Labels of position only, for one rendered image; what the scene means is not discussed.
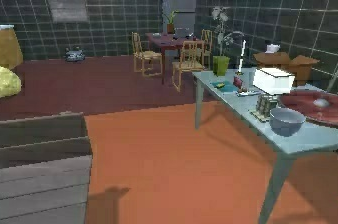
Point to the pale blue table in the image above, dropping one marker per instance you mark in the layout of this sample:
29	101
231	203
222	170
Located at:
233	100

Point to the pale leafy house plant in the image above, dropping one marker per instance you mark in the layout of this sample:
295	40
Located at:
223	30

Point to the dark red dining table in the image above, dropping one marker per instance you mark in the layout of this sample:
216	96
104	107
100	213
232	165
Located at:
167	41

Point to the yellow bag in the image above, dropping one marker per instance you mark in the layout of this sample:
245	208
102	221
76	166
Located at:
0	81

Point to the teal cloth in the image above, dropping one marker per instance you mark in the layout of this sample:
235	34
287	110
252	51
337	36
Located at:
224	86

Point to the grey framed wall picture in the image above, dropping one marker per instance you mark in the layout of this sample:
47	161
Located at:
67	10

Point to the white box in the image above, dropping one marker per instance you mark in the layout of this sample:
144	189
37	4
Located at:
273	80

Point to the white egg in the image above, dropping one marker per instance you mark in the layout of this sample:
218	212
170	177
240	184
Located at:
321	103

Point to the dark red small object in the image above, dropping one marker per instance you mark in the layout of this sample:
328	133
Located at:
238	82

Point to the grey wooden cabinet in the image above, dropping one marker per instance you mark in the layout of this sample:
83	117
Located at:
33	166

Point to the green plant pot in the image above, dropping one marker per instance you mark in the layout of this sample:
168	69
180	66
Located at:
221	65

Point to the large red round plate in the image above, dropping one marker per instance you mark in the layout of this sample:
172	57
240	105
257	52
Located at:
330	108

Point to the small potted green plant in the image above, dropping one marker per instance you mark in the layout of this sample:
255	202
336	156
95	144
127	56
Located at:
171	21

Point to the brown cardboard box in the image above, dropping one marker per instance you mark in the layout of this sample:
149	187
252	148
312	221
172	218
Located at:
293	65

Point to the dark grey small appliance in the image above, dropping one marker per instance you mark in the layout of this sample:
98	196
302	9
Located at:
74	54

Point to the wooden chair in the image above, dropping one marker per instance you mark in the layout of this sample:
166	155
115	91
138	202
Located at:
143	55
188	61
207	41

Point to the grey blue bowl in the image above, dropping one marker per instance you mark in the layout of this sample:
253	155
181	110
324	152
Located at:
286	121

